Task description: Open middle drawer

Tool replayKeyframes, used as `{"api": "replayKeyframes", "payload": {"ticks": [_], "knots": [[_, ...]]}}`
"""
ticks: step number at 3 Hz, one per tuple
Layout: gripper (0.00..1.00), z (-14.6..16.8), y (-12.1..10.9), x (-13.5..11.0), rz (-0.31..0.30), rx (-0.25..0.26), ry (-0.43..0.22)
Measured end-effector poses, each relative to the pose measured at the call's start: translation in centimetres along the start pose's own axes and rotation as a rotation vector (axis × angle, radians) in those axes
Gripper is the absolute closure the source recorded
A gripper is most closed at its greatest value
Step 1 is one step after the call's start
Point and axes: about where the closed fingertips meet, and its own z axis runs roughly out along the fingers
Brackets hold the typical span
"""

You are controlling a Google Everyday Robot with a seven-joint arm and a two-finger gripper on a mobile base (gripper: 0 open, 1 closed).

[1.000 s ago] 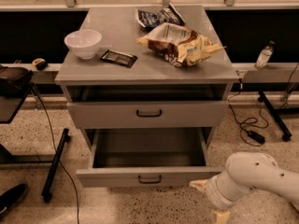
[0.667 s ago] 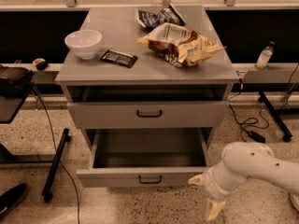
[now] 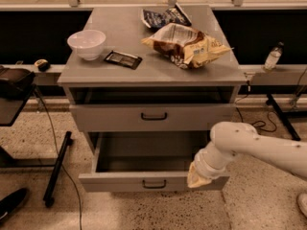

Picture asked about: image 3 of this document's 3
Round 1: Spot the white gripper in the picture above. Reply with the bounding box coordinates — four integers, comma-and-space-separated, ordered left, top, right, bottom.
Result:
187, 142, 237, 189

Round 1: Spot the grey drawer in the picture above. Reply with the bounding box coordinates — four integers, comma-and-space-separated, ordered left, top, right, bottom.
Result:
78, 131, 230, 194
70, 103, 235, 132

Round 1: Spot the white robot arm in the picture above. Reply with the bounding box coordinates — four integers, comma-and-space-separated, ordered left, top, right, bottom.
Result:
187, 122, 307, 188

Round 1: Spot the grey drawer cabinet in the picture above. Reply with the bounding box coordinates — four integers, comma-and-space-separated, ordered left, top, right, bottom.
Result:
59, 5, 246, 150

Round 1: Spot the grey top drawer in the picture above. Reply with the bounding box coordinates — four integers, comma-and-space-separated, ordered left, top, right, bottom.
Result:
70, 103, 235, 132

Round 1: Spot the black wheeled stand leg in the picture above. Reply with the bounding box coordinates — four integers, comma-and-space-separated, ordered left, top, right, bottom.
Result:
266, 94, 300, 141

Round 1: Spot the brown yellow chip bag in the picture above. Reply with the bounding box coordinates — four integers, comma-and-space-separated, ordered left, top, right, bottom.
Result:
141, 23, 230, 69

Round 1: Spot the small dark snack packet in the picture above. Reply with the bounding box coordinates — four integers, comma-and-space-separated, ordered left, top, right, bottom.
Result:
105, 51, 143, 70

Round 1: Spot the clear plastic bottle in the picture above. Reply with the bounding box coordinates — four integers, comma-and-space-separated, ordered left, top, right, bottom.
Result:
263, 42, 284, 71

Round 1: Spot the blue chip bag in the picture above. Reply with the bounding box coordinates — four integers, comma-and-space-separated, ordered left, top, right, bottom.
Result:
141, 3, 192, 30

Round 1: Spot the white bowl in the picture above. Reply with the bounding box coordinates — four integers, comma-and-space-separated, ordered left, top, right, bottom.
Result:
67, 30, 106, 60

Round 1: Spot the black shoe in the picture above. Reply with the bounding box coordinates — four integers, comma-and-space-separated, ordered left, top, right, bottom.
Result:
0, 188, 29, 221

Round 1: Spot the yellow black tape measure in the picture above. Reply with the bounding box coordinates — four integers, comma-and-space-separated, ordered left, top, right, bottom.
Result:
35, 59, 51, 72

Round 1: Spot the black side table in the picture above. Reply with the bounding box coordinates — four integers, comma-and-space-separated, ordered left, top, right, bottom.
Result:
0, 84, 73, 208

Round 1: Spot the black bag on table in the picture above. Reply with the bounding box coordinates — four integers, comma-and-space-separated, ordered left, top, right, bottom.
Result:
0, 66, 35, 100

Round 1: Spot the black power adapter cable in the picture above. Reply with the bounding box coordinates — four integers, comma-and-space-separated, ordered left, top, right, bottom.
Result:
235, 80, 278, 134

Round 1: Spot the black floor cable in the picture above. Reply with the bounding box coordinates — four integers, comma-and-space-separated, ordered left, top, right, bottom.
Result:
34, 87, 84, 230

